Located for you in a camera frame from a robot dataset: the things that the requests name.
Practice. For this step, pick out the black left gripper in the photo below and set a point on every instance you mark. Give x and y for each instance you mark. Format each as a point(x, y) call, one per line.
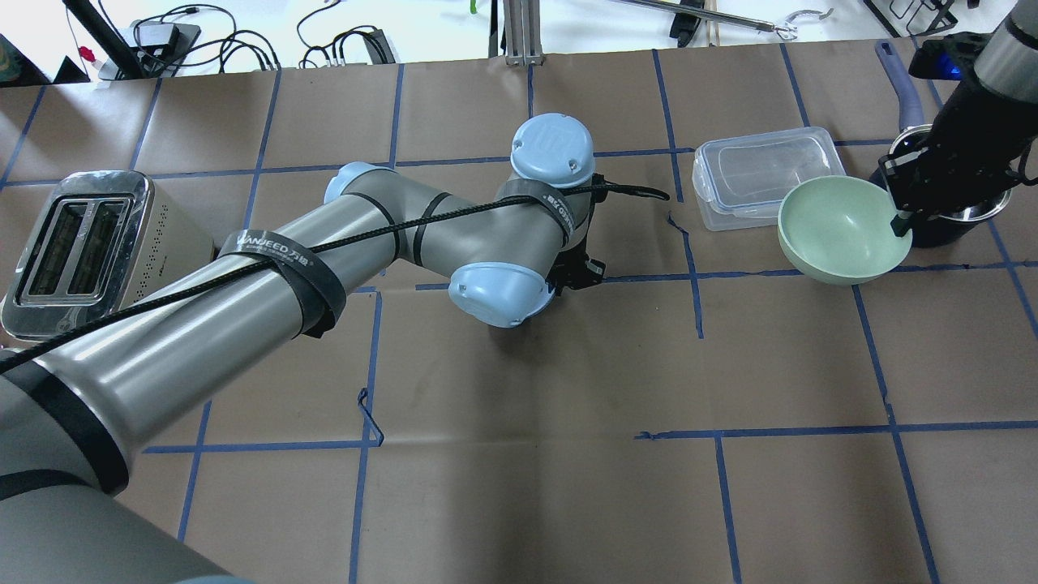
point(577, 272)

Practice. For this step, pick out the dark blue pot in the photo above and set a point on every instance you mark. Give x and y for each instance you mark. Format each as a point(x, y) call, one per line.
point(946, 204)

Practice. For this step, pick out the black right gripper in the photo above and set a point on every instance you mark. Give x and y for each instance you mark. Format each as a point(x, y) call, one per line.
point(959, 130)

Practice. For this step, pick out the clear plastic food container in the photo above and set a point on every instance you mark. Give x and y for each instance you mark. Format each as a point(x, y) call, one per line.
point(740, 182)

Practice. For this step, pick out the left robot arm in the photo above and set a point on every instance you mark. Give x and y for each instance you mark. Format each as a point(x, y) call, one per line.
point(78, 407)

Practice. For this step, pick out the aluminium frame post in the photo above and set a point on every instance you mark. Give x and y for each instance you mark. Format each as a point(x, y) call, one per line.
point(522, 33)

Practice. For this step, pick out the cream chrome toaster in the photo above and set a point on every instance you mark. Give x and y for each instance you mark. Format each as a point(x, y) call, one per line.
point(104, 240)

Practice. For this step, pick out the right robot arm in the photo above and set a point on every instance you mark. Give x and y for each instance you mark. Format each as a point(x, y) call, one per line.
point(977, 146)

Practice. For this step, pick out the green bowl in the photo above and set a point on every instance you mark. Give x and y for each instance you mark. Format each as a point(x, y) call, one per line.
point(842, 230)

